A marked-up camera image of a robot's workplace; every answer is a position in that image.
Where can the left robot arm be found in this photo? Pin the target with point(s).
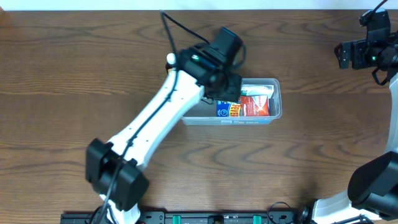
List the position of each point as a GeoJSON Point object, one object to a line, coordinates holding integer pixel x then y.
{"type": "Point", "coordinates": [115, 168]}

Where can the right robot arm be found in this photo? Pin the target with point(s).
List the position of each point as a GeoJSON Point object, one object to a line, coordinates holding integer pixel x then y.
{"type": "Point", "coordinates": [372, 189]}

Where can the clear plastic container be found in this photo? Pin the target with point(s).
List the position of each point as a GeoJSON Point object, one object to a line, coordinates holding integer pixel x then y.
{"type": "Point", "coordinates": [204, 114]}

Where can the white medicine box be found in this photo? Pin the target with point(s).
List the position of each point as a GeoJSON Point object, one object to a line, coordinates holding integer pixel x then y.
{"type": "Point", "coordinates": [257, 90]}

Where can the red square packet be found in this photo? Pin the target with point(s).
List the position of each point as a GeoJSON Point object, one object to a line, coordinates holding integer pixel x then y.
{"type": "Point", "coordinates": [255, 105]}

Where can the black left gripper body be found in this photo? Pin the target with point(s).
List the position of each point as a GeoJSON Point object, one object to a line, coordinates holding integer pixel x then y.
{"type": "Point", "coordinates": [216, 91]}

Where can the blue fever patch box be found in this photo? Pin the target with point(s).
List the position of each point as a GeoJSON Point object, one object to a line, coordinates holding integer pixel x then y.
{"type": "Point", "coordinates": [228, 109]}

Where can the small dark medicine bottle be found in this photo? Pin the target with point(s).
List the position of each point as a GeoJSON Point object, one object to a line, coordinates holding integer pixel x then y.
{"type": "Point", "coordinates": [170, 62]}

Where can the black mounting rail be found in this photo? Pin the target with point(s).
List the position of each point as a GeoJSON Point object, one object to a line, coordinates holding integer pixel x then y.
{"type": "Point", "coordinates": [276, 215]}

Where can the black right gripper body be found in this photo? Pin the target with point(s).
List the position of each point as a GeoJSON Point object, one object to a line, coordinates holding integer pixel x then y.
{"type": "Point", "coordinates": [366, 55]}

